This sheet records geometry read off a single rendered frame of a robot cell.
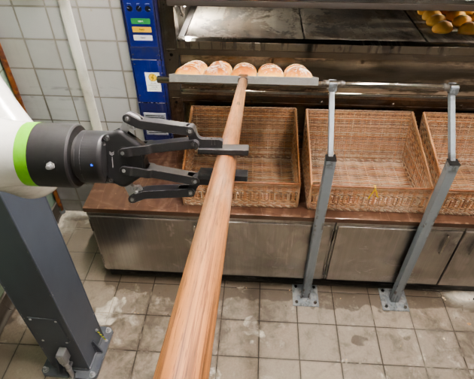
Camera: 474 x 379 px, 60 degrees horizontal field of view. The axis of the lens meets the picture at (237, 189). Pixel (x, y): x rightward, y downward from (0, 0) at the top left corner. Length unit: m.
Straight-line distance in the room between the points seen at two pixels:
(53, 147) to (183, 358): 0.42
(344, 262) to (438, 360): 0.63
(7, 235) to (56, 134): 0.96
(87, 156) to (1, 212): 0.89
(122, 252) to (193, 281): 2.00
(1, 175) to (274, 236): 1.57
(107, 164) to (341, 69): 1.70
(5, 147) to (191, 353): 0.45
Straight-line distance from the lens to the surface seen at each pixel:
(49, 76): 2.41
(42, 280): 1.67
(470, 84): 2.38
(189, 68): 1.60
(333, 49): 2.11
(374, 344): 2.31
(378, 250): 2.20
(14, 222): 1.47
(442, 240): 2.22
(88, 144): 0.59
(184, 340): 0.25
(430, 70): 2.29
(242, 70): 1.59
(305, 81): 1.58
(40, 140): 0.61
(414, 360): 2.33
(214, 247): 0.34
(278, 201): 1.95
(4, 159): 0.63
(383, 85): 1.80
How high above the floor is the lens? 1.95
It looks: 41 degrees down
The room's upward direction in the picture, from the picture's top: straight up
